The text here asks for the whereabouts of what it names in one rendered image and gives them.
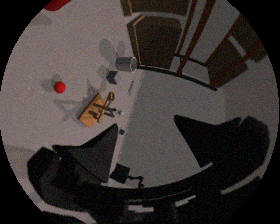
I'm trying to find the red ball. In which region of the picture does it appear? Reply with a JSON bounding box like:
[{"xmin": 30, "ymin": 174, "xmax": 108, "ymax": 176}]
[{"xmin": 54, "ymin": 81, "xmax": 66, "ymax": 93}]

